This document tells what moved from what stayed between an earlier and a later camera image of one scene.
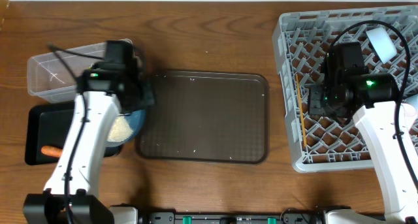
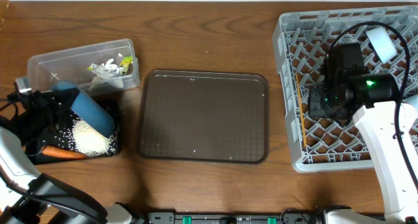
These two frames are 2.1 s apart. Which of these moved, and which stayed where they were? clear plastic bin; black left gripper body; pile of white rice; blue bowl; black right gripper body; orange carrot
Moved: pile of white rice; black left gripper body; blue bowl
Stayed: clear plastic bin; black right gripper body; orange carrot
